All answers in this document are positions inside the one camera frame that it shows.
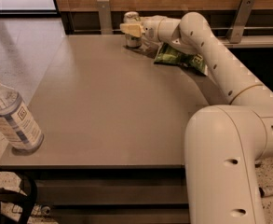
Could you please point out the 7up soda can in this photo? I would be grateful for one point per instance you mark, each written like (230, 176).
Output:
(132, 42)

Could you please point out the metal rail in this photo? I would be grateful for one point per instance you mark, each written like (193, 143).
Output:
(216, 30)

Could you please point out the upper grey drawer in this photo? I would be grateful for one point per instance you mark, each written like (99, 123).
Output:
(111, 191)

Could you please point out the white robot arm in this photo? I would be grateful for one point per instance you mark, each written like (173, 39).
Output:
(222, 142)

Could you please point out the metal bracket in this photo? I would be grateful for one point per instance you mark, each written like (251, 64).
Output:
(235, 32)
(105, 17)

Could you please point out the right metal bracket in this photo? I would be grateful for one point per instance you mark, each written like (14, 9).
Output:
(235, 32)

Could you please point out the grey drawer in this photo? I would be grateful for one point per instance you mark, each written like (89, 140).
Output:
(121, 216)
(111, 191)

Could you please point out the green chip bag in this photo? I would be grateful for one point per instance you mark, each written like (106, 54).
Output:
(167, 55)

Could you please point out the clear plastic water bottle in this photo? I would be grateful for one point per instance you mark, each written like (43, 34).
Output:
(17, 123)

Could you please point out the left metal bracket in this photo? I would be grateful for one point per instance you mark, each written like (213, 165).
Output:
(105, 17)

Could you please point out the lower grey drawer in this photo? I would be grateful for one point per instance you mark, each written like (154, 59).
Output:
(121, 216)

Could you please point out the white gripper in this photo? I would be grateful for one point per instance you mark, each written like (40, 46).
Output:
(149, 28)

